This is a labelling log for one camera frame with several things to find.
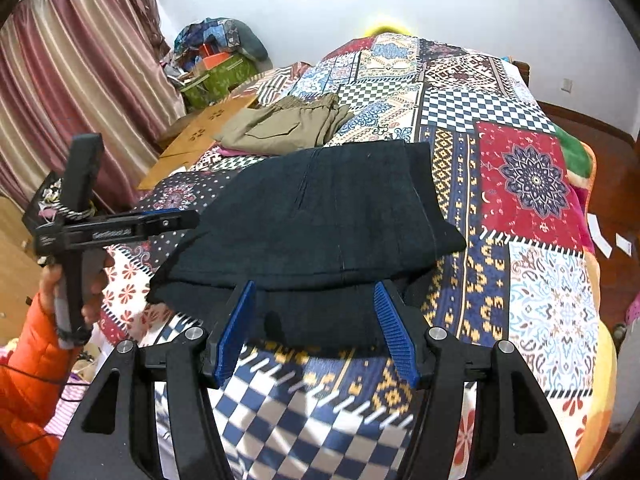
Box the braided wrist cord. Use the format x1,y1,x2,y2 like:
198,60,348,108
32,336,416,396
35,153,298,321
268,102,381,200
46,199,97,222

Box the khaki pants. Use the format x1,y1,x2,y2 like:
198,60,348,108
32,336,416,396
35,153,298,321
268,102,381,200
215,92,357,157

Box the cluttered black basket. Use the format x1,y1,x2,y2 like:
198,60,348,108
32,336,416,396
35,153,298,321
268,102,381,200
21,170,97,242

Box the pile of clothes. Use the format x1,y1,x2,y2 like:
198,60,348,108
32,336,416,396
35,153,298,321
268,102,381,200
172,17,271,68

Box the green orange plush blanket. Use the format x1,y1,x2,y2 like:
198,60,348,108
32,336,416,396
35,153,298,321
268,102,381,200
549,124,619,472

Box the wooden folding lap table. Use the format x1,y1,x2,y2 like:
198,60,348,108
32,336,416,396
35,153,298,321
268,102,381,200
136,94,259,192

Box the pink striped cloth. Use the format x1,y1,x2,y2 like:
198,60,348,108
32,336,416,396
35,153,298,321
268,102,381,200
44,384,97,442

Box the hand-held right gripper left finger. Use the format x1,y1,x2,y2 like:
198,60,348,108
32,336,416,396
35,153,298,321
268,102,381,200
50,280,257,480

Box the striped orange cloth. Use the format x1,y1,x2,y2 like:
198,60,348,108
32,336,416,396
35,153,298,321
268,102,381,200
234,61,314,109

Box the patchwork blanket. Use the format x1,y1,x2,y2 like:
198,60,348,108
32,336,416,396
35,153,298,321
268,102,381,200
97,32,602,480

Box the floral bed sheet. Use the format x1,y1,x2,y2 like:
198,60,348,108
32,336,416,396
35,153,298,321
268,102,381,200
440,380,482,480

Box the green patterned bag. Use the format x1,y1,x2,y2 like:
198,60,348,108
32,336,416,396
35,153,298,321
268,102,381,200
179,54,274,112

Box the striped red curtain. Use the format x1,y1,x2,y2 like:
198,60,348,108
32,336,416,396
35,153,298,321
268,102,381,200
0,0,187,213

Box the orange box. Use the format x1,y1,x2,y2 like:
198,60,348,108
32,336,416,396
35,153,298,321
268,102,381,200
196,44,237,72

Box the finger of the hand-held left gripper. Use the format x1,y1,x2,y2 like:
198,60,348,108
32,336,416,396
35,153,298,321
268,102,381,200
132,208,202,239

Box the person's left hand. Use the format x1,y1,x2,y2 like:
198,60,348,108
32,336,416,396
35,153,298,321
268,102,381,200
40,252,116,326

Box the black pants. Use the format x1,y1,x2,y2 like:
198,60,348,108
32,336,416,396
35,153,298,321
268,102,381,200
145,141,469,359

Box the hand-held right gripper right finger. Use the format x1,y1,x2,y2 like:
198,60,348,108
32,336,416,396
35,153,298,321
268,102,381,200
372,281,579,480

